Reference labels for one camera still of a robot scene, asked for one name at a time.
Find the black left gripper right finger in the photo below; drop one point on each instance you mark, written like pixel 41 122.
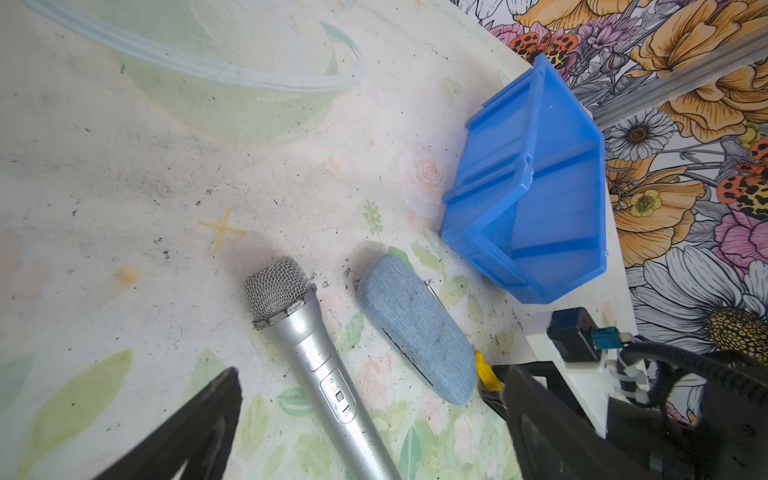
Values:
pixel 551 442

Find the aluminium corner post right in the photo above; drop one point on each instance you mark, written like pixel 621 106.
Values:
pixel 720 62

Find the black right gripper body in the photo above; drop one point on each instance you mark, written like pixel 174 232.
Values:
pixel 576 360

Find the blue fabric glasses case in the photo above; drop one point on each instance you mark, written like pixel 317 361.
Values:
pixel 404 308

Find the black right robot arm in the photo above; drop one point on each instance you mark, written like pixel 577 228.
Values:
pixel 619 406

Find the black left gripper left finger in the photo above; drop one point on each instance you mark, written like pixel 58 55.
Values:
pixel 193 443

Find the silver microphone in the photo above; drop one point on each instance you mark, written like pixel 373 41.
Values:
pixel 286 311

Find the blue plastic bin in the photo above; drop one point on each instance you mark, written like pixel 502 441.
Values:
pixel 528 204

